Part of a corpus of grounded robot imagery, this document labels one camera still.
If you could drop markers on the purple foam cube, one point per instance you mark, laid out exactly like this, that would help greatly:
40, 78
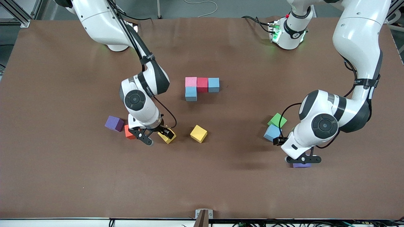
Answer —
113, 123
301, 165

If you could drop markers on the dark vertical frame beam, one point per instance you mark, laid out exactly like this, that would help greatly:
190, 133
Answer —
39, 8

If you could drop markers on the red foam cube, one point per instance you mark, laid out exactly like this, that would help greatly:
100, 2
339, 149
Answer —
202, 84

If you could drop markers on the pink foam cube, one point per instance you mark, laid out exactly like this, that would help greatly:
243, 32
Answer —
191, 82

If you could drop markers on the white table edge strip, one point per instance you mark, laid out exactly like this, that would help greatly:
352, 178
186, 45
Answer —
47, 223

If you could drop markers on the orange foam cube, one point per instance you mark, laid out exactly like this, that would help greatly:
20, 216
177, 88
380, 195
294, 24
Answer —
127, 134

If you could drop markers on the thin metal stand leg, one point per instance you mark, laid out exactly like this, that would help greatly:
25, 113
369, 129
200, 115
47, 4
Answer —
159, 9

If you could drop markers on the metal table edge bracket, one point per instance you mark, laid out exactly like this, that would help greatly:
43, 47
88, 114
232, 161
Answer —
203, 217

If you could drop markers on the aluminium frame post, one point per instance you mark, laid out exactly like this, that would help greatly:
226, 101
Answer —
25, 23
383, 19

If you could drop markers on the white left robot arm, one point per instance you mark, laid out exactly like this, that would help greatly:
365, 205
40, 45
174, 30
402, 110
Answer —
356, 37

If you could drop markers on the yellow foam cube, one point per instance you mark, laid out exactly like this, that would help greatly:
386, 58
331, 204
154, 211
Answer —
166, 140
199, 134

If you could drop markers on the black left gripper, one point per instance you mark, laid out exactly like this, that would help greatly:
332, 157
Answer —
279, 140

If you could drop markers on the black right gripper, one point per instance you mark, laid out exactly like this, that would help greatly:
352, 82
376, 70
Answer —
163, 129

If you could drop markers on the blue foam cube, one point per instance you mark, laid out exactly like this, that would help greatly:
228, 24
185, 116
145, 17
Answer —
213, 85
270, 131
191, 94

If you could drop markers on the green foam cube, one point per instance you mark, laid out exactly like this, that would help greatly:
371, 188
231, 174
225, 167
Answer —
277, 120

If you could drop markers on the brown table mat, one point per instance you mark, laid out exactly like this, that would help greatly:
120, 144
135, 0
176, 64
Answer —
202, 183

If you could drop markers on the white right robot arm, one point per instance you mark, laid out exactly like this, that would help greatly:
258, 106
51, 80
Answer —
146, 112

